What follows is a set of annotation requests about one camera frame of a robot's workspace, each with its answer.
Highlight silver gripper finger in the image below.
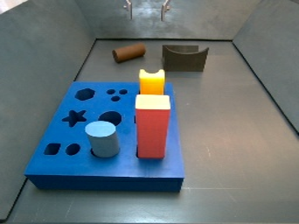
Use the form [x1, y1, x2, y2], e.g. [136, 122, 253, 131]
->
[160, 0, 172, 21]
[124, 0, 133, 19]

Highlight brown wooden cylinder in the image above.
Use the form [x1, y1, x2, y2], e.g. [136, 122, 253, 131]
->
[112, 43, 145, 63]

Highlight dark grey curved cradle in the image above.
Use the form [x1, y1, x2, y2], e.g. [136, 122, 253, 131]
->
[162, 45, 209, 72]

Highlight yellow notched block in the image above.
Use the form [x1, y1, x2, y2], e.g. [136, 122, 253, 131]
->
[138, 69, 164, 95]

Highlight red rectangular block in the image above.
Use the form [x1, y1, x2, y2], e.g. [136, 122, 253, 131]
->
[134, 94, 170, 159]

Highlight light blue cylinder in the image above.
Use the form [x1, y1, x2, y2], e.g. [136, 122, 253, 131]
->
[85, 121, 118, 158]

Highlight blue foam shape-sorter block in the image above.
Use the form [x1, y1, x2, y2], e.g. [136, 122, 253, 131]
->
[23, 81, 184, 192]

